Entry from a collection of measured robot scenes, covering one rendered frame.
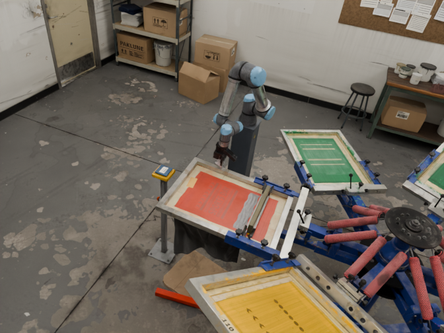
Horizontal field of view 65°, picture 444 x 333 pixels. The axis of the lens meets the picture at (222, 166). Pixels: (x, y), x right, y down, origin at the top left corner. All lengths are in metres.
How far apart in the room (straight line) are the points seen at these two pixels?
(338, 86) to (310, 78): 0.46
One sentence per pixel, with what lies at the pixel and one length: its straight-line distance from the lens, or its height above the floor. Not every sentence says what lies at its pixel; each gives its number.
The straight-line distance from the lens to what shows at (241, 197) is 2.43.
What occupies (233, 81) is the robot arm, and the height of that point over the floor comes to 1.64.
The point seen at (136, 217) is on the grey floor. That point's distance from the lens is 3.61.
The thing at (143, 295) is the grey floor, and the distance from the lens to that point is 3.09.
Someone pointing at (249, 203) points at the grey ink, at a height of 0.99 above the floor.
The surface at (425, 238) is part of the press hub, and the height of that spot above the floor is 1.31.
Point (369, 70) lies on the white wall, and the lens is 5.76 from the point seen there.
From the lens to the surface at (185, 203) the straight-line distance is 2.32.
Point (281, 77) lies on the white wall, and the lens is 5.98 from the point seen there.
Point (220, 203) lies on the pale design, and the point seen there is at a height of 0.99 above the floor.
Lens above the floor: 2.65
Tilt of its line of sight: 39 degrees down
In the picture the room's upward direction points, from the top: 7 degrees clockwise
